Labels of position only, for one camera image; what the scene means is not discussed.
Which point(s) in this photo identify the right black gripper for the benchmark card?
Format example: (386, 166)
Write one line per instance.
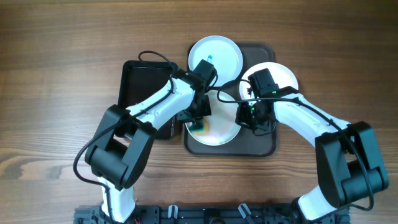
(242, 119)

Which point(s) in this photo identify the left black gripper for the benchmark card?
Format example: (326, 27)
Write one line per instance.
(206, 111)

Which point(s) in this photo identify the teal yellow sponge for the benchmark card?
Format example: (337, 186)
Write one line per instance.
(200, 127)

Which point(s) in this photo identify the white plate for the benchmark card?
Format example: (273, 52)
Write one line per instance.
(282, 76)
(220, 51)
(220, 126)

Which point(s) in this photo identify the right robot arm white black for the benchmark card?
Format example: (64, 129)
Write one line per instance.
(350, 168)

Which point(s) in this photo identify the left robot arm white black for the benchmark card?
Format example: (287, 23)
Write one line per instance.
(120, 148)

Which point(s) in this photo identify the brown serving tray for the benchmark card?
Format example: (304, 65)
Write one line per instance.
(246, 143)

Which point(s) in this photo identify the black water tray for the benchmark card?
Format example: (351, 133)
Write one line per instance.
(140, 80)

